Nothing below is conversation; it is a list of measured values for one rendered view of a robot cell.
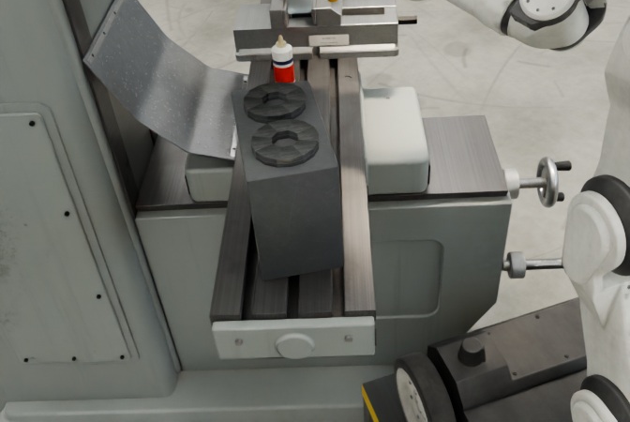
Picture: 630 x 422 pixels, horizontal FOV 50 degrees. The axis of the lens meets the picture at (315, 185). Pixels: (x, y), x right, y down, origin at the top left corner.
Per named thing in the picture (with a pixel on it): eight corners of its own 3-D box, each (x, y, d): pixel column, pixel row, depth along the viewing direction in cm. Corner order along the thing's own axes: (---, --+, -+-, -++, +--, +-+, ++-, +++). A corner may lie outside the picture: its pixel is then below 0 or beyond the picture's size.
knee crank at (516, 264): (594, 261, 156) (600, 242, 152) (603, 280, 152) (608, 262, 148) (498, 264, 157) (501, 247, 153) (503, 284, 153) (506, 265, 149)
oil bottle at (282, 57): (295, 79, 139) (291, 29, 132) (294, 89, 136) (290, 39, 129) (276, 80, 140) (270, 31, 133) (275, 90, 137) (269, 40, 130)
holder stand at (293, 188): (317, 173, 115) (308, 70, 103) (345, 266, 99) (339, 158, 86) (246, 186, 114) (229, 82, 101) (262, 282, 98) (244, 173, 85)
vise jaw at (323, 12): (342, -2, 150) (341, -19, 148) (341, 25, 141) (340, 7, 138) (315, 0, 151) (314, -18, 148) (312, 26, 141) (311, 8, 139)
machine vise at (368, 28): (396, 23, 155) (397, -23, 148) (398, 56, 144) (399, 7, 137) (244, 29, 158) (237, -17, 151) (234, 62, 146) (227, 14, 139)
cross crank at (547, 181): (555, 184, 163) (563, 144, 156) (569, 218, 154) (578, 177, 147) (488, 187, 164) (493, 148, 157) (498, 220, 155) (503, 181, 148)
